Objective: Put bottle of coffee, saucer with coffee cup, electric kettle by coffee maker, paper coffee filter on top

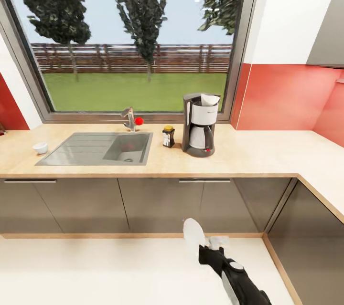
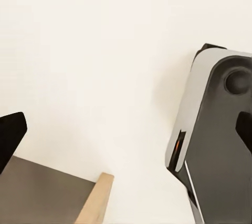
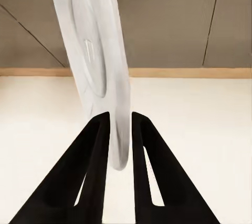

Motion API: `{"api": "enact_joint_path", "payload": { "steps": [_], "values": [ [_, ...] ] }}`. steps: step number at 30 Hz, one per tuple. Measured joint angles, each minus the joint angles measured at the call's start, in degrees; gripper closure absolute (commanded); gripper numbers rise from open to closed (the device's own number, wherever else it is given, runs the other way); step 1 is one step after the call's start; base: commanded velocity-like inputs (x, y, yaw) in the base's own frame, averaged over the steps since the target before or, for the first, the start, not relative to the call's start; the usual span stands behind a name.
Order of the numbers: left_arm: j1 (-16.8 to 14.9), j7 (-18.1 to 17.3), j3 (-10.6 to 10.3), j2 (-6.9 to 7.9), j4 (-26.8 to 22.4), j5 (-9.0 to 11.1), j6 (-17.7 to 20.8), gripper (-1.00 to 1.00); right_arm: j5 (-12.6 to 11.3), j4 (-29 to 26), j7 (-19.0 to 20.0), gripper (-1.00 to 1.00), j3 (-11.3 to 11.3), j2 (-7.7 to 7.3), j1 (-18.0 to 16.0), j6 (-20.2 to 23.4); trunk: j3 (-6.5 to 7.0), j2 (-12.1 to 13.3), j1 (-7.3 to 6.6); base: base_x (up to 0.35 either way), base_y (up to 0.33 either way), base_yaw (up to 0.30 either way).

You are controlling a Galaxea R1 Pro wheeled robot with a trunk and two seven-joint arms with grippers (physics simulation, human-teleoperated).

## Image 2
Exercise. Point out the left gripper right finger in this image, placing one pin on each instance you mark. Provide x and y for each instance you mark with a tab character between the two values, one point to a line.
244	128

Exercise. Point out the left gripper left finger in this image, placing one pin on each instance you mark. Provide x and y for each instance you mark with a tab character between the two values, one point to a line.
13	128

